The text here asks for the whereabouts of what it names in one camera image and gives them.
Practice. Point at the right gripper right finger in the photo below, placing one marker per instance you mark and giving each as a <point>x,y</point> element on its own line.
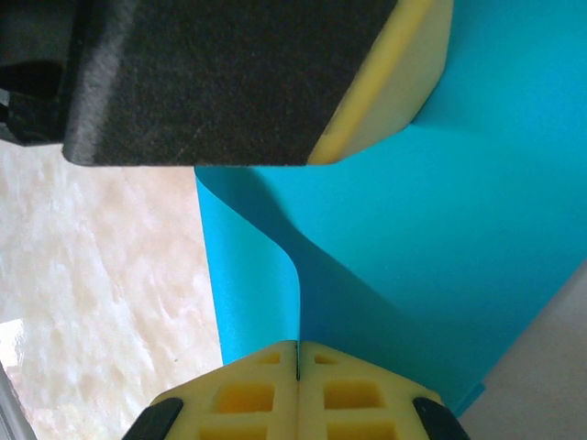
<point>357,403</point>

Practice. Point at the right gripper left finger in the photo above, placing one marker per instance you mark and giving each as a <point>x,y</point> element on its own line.
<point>238,403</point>

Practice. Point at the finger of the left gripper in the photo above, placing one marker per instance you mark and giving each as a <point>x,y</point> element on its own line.
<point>220,82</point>

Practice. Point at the blue paper sheet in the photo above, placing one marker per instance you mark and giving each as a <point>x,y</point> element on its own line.
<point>413,229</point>

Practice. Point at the aluminium mounting rail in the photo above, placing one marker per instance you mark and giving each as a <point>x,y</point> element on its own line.
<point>7,412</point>

